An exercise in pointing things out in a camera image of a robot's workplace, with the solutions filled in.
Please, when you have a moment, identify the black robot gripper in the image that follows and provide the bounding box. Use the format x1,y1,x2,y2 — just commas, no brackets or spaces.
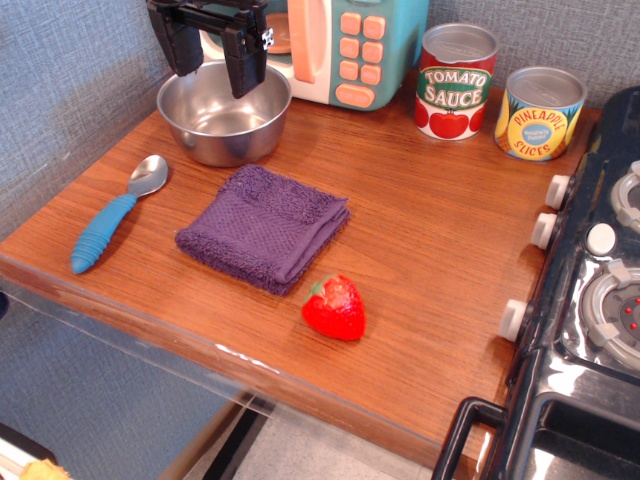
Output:
146,0,269,99

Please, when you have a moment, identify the blue handled metal spoon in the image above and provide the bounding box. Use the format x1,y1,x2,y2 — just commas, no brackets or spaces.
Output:
70,154,169,274

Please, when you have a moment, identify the purple folded cloth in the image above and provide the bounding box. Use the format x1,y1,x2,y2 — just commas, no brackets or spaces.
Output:
176,165,350,296

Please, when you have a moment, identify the red toy strawberry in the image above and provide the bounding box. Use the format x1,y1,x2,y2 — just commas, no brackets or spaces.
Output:
301,275,366,341

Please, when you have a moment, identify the stainless steel bowl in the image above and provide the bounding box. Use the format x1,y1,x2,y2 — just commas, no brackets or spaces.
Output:
156,60,292,168

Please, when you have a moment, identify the teal toy microwave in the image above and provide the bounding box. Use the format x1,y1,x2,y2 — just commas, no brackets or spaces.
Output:
199,0,431,112

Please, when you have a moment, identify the tomato sauce can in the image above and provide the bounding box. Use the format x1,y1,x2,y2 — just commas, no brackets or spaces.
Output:
414,23,499,141

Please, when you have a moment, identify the pineapple slices can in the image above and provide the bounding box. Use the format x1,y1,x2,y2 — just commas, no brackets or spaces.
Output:
494,66,587,162

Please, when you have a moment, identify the white stove knob upper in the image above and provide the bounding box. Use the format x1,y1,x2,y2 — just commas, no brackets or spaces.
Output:
545,175,571,210

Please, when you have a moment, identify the white stove knob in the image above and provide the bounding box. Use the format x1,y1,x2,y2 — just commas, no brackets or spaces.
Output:
499,299,528,342
530,213,557,250
545,175,571,210

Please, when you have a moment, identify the white stove knob middle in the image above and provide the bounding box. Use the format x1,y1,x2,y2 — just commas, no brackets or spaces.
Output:
530,213,557,250

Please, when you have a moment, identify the white stove knob lower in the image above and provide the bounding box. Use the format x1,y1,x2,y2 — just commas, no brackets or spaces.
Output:
499,299,528,342

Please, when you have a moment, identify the white round stove button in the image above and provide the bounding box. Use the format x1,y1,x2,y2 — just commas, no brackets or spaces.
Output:
586,223,616,256

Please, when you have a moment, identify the grey stove burner rear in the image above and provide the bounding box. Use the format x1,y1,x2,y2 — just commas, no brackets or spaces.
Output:
610,160,640,233

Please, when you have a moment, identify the grey stove burner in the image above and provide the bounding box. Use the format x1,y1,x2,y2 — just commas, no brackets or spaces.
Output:
610,160,640,233
580,259,639,371

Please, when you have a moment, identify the yellow object bottom left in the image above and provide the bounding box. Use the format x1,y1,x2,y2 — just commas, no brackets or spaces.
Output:
19,459,71,480

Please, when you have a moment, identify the grey stove burner front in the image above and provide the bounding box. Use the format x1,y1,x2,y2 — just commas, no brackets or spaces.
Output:
580,259,639,371

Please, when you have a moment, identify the black toy stove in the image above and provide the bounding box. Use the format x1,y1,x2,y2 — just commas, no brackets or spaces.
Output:
431,85,640,480

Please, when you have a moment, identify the black oven door handle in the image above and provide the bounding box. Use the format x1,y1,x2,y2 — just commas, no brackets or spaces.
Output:
432,397,508,479

